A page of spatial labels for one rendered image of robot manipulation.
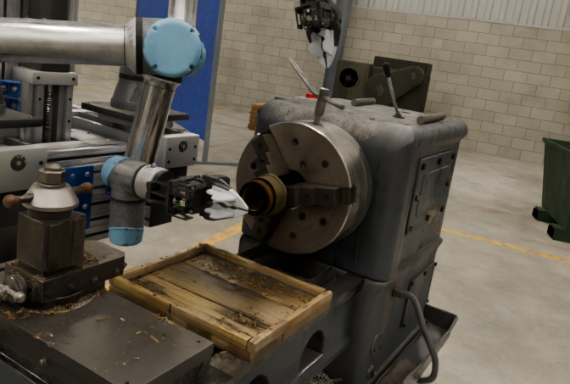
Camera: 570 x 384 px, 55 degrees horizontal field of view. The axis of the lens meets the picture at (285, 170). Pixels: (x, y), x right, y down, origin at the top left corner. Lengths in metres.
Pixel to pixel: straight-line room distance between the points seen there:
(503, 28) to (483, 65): 0.74
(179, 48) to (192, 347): 0.60
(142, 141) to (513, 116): 10.11
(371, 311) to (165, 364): 0.77
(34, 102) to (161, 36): 0.52
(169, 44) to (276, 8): 11.27
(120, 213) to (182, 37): 0.40
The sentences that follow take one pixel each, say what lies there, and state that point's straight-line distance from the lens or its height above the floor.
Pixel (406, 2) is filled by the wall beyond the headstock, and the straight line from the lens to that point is 11.52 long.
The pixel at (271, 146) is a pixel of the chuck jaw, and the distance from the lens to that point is 1.28.
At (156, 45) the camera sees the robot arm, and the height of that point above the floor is 1.37.
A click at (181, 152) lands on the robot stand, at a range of 1.59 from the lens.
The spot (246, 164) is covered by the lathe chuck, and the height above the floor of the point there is 1.11.
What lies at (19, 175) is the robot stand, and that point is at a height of 1.06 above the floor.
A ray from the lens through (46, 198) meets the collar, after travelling 0.87.
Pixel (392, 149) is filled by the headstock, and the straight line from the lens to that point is 1.34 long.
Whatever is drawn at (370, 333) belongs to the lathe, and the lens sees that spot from 1.49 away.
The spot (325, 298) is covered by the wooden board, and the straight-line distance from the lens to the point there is 1.19.
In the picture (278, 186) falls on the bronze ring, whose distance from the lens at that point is 1.18.
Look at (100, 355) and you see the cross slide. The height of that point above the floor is 0.97.
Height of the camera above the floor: 1.40
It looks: 12 degrees down
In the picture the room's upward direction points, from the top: 8 degrees clockwise
